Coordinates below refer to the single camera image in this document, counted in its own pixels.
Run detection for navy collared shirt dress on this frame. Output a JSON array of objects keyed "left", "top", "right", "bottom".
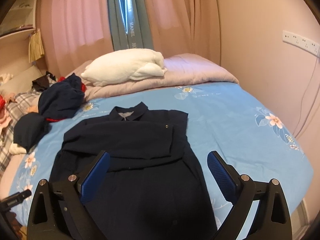
[{"left": 49, "top": 103, "right": 217, "bottom": 239}]

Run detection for cream folded garment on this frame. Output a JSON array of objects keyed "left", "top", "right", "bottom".
[{"left": 9, "top": 142, "right": 27, "bottom": 155}]

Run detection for folded dark navy garment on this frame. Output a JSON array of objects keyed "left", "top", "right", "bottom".
[{"left": 13, "top": 112, "right": 50, "bottom": 153}]

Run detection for pink garment pile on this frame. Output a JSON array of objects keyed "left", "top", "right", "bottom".
[{"left": 0, "top": 93, "right": 15, "bottom": 132}]

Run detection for blue floral bed sheet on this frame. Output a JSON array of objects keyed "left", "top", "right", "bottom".
[{"left": 10, "top": 82, "right": 313, "bottom": 239}]

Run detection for red garment under navy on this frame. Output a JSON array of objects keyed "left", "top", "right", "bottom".
[{"left": 45, "top": 76, "right": 87, "bottom": 123}]

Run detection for grey plaid blanket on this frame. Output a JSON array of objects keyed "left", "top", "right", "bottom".
[{"left": 1, "top": 92, "right": 41, "bottom": 176}]

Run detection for crumpled navy garment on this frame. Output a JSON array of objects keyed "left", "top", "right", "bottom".
[{"left": 38, "top": 73, "right": 86, "bottom": 120}]

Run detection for dark brown garment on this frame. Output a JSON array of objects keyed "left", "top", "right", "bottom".
[{"left": 31, "top": 71, "right": 56, "bottom": 93}]

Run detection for white plush pillow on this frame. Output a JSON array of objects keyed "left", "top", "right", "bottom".
[{"left": 81, "top": 48, "right": 167, "bottom": 87}]

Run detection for straw tassel hanging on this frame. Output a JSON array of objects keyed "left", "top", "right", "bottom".
[{"left": 28, "top": 29, "right": 44, "bottom": 63}]

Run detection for pink quilt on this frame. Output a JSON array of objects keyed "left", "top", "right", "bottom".
[{"left": 82, "top": 53, "right": 239, "bottom": 102}]

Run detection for pink curtain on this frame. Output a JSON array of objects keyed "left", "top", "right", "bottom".
[{"left": 36, "top": 0, "right": 221, "bottom": 76}]

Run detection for grey curtain strip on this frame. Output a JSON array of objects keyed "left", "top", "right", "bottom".
[{"left": 107, "top": 0, "right": 153, "bottom": 51}]

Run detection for white wall power strip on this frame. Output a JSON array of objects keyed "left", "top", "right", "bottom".
[{"left": 282, "top": 30, "right": 319, "bottom": 57}]

